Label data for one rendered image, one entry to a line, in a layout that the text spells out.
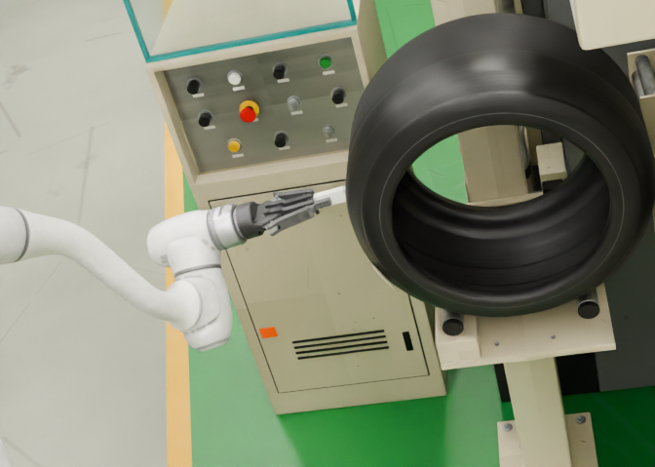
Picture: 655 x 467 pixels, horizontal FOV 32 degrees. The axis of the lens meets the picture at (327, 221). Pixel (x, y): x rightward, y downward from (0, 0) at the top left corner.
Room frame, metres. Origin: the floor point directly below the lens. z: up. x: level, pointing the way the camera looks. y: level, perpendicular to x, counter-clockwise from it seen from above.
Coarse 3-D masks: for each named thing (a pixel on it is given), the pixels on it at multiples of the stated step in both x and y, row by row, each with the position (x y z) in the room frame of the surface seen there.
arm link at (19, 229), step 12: (0, 216) 1.71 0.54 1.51; (12, 216) 1.73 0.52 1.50; (0, 228) 1.69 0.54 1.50; (12, 228) 1.71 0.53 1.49; (24, 228) 1.73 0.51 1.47; (0, 240) 1.68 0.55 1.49; (12, 240) 1.70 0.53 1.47; (24, 240) 1.72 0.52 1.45; (0, 252) 1.68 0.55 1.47; (12, 252) 1.69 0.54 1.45
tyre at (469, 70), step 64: (384, 64) 2.01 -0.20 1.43; (448, 64) 1.83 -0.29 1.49; (512, 64) 1.78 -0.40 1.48; (576, 64) 1.80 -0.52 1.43; (384, 128) 1.81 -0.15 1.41; (448, 128) 1.75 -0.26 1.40; (576, 128) 1.70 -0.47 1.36; (640, 128) 1.74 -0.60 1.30; (384, 192) 1.79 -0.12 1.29; (576, 192) 1.98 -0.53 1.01; (640, 192) 1.69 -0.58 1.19; (384, 256) 1.80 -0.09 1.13; (448, 256) 1.97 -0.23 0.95; (512, 256) 1.96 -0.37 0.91; (576, 256) 1.86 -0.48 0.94
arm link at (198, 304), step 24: (24, 216) 1.75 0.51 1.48; (48, 216) 1.81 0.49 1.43; (48, 240) 1.76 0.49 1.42; (72, 240) 1.80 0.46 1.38; (96, 240) 1.83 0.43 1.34; (96, 264) 1.80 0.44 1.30; (120, 264) 1.82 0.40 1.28; (120, 288) 1.81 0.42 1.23; (144, 288) 1.82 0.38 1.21; (168, 288) 1.92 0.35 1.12; (192, 288) 1.88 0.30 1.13; (216, 288) 1.90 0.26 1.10; (144, 312) 1.82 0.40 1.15; (168, 312) 1.82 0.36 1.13; (192, 312) 1.84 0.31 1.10; (216, 312) 1.86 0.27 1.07; (192, 336) 1.84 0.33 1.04; (216, 336) 1.83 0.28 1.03
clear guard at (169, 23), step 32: (128, 0) 2.68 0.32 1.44; (160, 0) 2.66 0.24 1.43; (192, 0) 2.64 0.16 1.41; (224, 0) 2.62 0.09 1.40; (256, 0) 2.60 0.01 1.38; (288, 0) 2.59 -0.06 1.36; (320, 0) 2.57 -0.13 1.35; (352, 0) 2.56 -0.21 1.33; (160, 32) 2.67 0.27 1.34; (192, 32) 2.65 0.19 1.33; (224, 32) 2.63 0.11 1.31; (256, 32) 2.61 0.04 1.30; (288, 32) 2.59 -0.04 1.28
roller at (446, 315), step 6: (444, 312) 1.84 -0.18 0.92; (450, 312) 1.82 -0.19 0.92; (444, 318) 1.82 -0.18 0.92; (450, 318) 1.81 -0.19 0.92; (456, 318) 1.81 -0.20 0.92; (462, 318) 1.81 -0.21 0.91; (444, 324) 1.80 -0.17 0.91; (450, 324) 1.80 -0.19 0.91; (456, 324) 1.80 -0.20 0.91; (462, 324) 1.80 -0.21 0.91; (444, 330) 1.80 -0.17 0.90; (450, 330) 1.80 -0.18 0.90; (456, 330) 1.80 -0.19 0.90; (462, 330) 1.80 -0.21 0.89
